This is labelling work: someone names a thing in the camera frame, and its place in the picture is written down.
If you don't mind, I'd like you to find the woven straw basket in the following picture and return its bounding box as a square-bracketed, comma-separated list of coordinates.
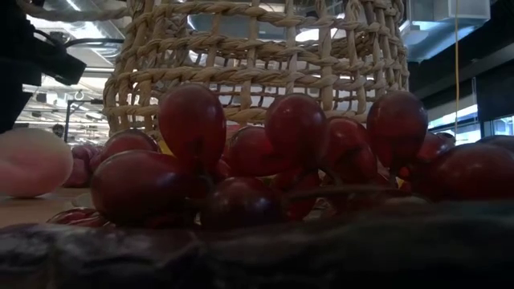
[15, 0, 410, 144]

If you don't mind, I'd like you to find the pink peach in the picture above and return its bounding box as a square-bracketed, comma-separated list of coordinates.
[0, 128, 75, 198]

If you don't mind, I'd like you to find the red grape bunch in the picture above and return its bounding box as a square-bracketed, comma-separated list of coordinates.
[47, 83, 514, 232]

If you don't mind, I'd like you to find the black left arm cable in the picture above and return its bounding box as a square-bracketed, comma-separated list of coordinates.
[34, 28, 126, 50]

